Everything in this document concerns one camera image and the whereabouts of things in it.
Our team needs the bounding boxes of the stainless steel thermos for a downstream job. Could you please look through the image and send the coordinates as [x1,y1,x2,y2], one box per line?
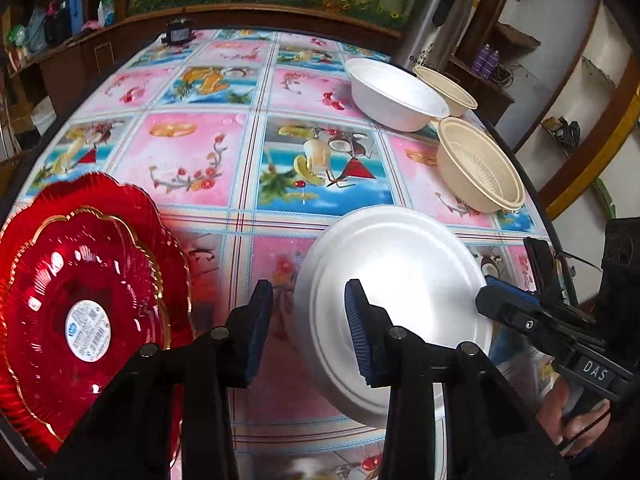
[397,0,476,73]

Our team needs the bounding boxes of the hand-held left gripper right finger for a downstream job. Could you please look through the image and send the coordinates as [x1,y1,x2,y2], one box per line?
[344,279,571,480]

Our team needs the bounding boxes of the small red glass plate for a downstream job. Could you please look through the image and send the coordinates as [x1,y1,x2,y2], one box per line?
[0,205,168,441]

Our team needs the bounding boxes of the white corner shelf unit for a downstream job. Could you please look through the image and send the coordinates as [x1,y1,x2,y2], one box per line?
[492,0,640,221]

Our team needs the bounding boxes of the person's right hand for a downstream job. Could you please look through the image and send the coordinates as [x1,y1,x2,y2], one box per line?
[537,380,613,456]

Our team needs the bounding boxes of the printed fruit tablecloth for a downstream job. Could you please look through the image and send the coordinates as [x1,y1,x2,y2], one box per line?
[0,27,556,480]

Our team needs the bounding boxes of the white bucket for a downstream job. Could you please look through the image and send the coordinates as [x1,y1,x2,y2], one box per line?
[32,97,56,131]

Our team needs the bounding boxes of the white foam bowl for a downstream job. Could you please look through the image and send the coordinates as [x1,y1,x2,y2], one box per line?
[345,57,451,132]
[294,205,496,428]

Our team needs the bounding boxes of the large red glass plate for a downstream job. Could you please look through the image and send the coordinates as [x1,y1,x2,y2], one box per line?
[0,171,193,466]

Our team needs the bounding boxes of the black power adapter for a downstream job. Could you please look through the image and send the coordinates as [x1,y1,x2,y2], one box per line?
[161,19,196,46]

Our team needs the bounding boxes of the dark shoes on shelf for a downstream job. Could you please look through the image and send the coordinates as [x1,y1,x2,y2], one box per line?
[542,116,581,148]

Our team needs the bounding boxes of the green plant ornament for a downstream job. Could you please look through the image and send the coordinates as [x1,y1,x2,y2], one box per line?
[592,177,617,219]

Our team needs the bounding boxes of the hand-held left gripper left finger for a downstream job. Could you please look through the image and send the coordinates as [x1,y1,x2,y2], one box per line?
[45,279,275,480]

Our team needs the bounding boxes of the large ribbed beige bowl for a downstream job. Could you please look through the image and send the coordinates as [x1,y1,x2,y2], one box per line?
[436,116,526,213]

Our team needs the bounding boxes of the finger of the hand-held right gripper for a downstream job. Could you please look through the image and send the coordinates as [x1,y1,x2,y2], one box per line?
[475,276,601,356]
[523,236,568,306]

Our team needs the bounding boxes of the small beige bowl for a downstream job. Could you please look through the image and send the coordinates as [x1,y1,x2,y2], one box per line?
[412,65,478,120]

